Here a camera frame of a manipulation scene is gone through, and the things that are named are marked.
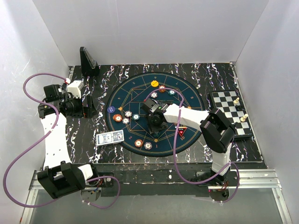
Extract red yellow chips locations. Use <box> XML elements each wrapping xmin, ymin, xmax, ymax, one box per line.
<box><xmin>159</xmin><ymin>85</ymin><xmax>165</xmax><ymax>92</ymax></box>
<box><xmin>113</xmin><ymin>114</ymin><xmax>123</xmax><ymax>122</ymax></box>

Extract purple cable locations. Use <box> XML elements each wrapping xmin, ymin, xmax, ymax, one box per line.
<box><xmin>2</xmin><ymin>73</ymin><xmax>121</xmax><ymax>210</ymax></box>
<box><xmin>144</xmin><ymin>88</ymin><xmax>241</xmax><ymax>204</ymax></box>

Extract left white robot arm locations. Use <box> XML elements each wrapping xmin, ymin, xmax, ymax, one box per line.
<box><xmin>37</xmin><ymin>80</ymin><xmax>100</xmax><ymax>199</ymax></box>

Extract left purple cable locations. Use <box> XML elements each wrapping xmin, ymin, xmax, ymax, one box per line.
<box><xmin>2</xmin><ymin>73</ymin><xmax>121</xmax><ymax>210</ymax></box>

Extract black card shoe stand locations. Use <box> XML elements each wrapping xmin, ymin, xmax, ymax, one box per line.
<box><xmin>79</xmin><ymin>47</ymin><xmax>100</xmax><ymax>77</ymax></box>

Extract aluminium frame rail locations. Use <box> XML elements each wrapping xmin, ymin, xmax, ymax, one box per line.
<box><xmin>20</xmin><ymin>163</ymin><xmax>292</xmax><ymax>224</ymax></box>

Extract green poker chip stack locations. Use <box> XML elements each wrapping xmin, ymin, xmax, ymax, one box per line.
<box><xmin>153</xmin><ymin>132</ymin><xmax>160</xmax><ymax>138</ymax></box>

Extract yellow round dealer button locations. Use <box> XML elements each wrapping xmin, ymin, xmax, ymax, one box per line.
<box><xmin>151</xmin><ymin>80</ymin><xmax>159</xmax><ymax>87</ymax></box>

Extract blue white chip stack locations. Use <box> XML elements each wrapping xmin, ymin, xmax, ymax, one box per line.
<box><xmin>144</xmin><ymin>142</ymin><xmax>152</xmax><ymax>150</ymax></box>

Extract black white chessboard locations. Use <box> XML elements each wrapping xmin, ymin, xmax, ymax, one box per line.
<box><xmin>208</xmin><ymin>91</ymin><xmax>253</xmax><ymax>139</ymax></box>

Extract round blue poker mat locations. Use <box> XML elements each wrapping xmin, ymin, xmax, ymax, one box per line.
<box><xmin>105</xmin><ymin>72</ymin><xmax>205</xmax><ymax>157</ymax></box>

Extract black chess piece upper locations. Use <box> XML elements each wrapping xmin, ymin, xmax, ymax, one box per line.
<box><xmin>236</xmin><ymin>105</ymin><xmax>244</xmax><ymax>111</ymax></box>

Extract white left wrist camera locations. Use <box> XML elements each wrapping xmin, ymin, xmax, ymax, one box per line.
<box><xmin>67</xmin><ymin>80</ymin><xmax>84</xmax><ymax>98</ymax></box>

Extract purple small blind button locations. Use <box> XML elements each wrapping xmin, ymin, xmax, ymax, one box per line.
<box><xmin>107</xmin><ymin>106</ymin><xmax>116</xmax><ymax>113</ymax></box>

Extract red yellow chip stack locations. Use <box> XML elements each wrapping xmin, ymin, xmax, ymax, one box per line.
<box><xmin>135</xmin><ymin>139</ymin><xmax>143</xmax><ymax>147</ymax></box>

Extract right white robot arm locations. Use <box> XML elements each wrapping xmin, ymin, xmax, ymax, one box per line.
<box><xmin>141</xmin><ymin>98</ymin><xmax>236</xmax><ymax>186</ymax></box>

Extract red black triangle marker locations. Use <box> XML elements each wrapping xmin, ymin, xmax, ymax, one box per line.
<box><xmin>178</xmin><ymin>126</ymin><xmax>187</xmax><ymax>139</ymax></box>

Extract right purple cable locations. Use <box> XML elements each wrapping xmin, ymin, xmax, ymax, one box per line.
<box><xmin>144</xmin><ymin>88</ymin><xmax>241</xmax><ymax>204</ymax></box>

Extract blue white chips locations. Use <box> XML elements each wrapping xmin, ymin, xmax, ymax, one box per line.
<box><xmin>150</xmin><ymin>92</ymin><xmax>157</xmax><ymax>98</ymax></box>
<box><xmin>125</xmin><ymin>111</ymin><xmax>132</xmax><ymax>117</ymax></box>

